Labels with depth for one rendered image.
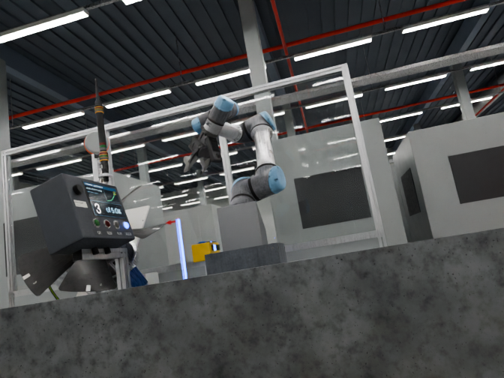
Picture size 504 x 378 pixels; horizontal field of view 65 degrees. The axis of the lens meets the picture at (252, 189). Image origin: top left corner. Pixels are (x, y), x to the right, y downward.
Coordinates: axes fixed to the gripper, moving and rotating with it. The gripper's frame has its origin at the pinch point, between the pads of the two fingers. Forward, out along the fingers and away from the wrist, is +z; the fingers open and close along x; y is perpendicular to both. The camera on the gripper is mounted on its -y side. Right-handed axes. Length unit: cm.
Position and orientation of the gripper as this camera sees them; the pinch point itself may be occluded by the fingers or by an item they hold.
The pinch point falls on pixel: (194, 172)
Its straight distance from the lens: 176.4
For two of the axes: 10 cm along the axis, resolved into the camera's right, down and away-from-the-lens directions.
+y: -5.9, -5.6, 5.8
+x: -6.6, -0.7, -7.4
